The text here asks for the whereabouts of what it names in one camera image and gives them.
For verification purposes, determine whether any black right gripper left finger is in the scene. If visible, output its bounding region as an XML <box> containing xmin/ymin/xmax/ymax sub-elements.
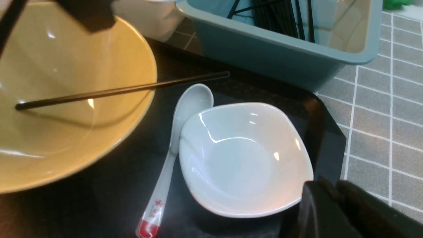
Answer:
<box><xmin>1</xmin><ymin>0</ymin><xmax>117</xmax><ymax>55</ymax></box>

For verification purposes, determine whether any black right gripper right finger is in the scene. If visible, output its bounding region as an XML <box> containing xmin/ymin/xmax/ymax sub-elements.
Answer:
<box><xmin>294</xmin><ymin>177</ymin><xmax>423</xmax><ymax>238</ymax></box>

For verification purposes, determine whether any yellow noodle bowl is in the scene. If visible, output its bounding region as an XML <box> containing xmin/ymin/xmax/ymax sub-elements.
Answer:
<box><xmin>0</xmin><ymin>2</ymin><xmax>157</xmax><ymax>194</ymax></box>

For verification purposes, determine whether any white square dish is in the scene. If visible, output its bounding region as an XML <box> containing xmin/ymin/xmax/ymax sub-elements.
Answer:
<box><xmin>179</xmin><ymin>102</ymin><xmax>314</xmax><ymax>218</ymax></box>

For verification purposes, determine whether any plain black chopstick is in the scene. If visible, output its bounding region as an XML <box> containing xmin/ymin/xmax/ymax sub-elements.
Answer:
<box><xmin>15</xmin><ymin>71</ymin><xmax>231</xmax><ymax>111</ymax></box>

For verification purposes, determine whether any white spoon red handle tip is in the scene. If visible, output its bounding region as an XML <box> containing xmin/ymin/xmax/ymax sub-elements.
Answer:
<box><xmin>136</xmin><ymin>83</ymin><xmax>214</xmax><ymax>238</ymax></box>

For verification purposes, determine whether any white spoon bin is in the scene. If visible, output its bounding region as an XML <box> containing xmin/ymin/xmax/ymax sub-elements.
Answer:
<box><xmin>112</xmin><ymin>0</ymin><xmax>184</xmax><ymax>42</ymax></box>

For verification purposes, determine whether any blue-grey chopstick bin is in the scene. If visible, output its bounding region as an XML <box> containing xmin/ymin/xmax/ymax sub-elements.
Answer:
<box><xmin>175</xmin><ymin>0</ymin><xmax>383</xmax><ymax>92</ymax></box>

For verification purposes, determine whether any bundle of black chopsticks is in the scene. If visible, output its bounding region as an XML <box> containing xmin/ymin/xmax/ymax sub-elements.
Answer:
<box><xmin>227</xmin><ymin>0</ymin><xmax>316</xmax><ymax>43</ymax></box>

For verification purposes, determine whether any green cloth backdrop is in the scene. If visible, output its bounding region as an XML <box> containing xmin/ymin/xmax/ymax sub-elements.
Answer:
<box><xmin>383</xmin><ymin>0</ymin><xmax>413</xmax><ymax>10</ymax></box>

